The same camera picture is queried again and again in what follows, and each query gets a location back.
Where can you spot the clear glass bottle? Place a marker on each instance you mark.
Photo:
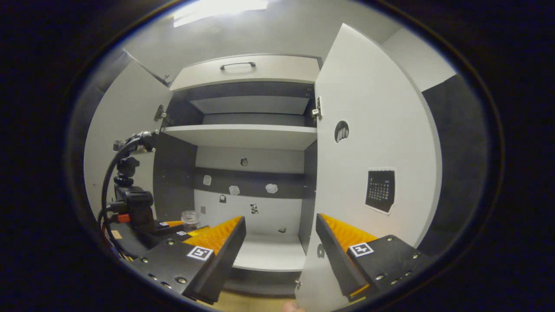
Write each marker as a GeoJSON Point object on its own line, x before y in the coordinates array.
{"type": "Point", "coordinates": [190, 219]}

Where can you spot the grey and white cabinet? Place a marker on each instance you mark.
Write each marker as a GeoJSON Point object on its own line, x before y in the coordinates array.
{"type": "Point", "coordinates": [173, 173]}

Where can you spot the white door with calendar sticker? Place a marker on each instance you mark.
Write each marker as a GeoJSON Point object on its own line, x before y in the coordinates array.
{"type": "Point", "coordinates": [368, 108]}

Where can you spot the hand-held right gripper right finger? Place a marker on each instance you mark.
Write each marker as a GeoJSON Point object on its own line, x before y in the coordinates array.
{"type": "Point", "coordinates": [336, 260]}

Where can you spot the black backdrop cloth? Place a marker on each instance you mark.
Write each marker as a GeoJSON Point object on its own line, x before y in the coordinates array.
{"type": "Point", "coordinates": [459, 151]}

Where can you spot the white door with phone sticker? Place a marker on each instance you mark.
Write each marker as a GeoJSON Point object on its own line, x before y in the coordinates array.
{"type": "Point", "coordinates": [125, 112]}

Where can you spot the white cabinet drawer front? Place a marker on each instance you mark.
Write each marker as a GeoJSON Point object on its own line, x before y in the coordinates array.
{"type": "Point", "coordinates": [277, 69]}

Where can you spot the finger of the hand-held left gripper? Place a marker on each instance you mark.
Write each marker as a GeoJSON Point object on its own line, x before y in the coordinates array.
{"type": "Point", "coordinates": [169, 227]}
{"type": "Point", "coordinates": [184, 235]}

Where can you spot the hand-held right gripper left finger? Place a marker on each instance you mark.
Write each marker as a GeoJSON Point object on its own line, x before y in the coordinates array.
{"type": "Point", "coordinates": [223, 260]}

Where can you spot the white cabinet shelf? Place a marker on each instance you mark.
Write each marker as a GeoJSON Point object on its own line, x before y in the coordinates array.
{"type": "Point", "coordinates": [243, 136]}

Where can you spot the metal door hinge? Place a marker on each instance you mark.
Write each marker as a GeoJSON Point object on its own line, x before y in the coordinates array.
{"type": "Point", "coordinates": [317, 109]}
{"type": "Point", "coordinates": [160, 113]}

